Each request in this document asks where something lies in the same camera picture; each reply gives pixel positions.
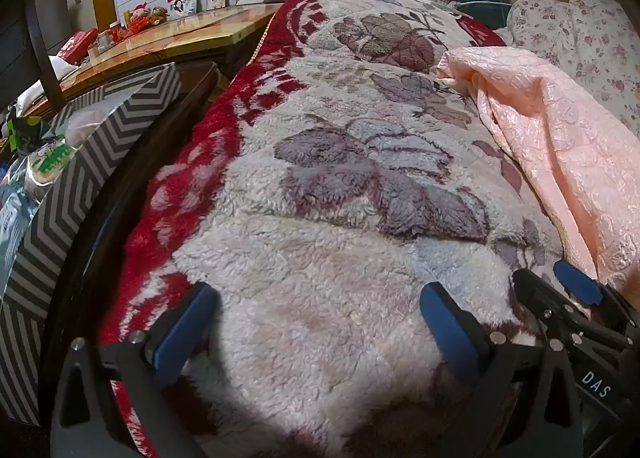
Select floral fleece blanket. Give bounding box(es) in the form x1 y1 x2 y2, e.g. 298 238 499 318
97 0 601 458

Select glass topped wooden coffee table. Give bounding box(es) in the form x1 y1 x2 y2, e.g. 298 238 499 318
30 3 286 114

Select floral sofa cushion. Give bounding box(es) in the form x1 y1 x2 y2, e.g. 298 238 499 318
505 0 640 134

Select red gift bag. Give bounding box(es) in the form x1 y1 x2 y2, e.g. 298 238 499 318
57 29 99 64

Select chevron striped cardboard box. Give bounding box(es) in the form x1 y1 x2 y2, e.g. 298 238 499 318
0 63 183 426

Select silver snack packet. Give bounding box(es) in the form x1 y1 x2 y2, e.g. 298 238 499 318
0 163 51 289

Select green white snack packet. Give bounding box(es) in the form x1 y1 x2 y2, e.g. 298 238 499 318
27 138 76 184

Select dark wooden chair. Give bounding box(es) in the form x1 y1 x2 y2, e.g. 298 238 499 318
24 0 67 111

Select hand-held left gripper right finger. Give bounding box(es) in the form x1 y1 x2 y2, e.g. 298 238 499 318
419 282 586 458

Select pink quilted blanket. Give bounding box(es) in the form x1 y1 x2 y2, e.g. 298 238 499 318
436 45 640 299

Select grey cabinet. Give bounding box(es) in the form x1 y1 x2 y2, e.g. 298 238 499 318
32 0 68 39

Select red hat plush doll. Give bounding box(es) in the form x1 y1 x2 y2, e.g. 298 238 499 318
129 2 151 29

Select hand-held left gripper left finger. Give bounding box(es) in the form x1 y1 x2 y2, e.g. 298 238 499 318
52 282 221 458

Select red ornaments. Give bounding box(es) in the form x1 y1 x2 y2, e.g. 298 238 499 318
107 20 151 41

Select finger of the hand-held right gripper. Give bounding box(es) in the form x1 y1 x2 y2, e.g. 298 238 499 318
511 268 626 348
554 259 640 334

